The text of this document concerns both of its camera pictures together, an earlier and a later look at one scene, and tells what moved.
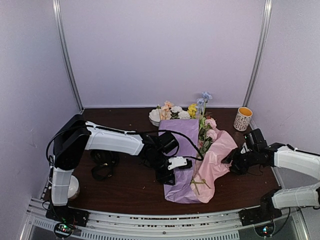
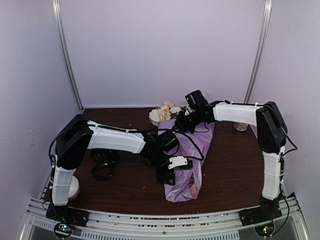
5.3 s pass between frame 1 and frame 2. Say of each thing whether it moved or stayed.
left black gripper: stayed
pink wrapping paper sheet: moved
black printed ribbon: stayed
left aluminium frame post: stayed
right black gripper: moved
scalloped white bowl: stayed
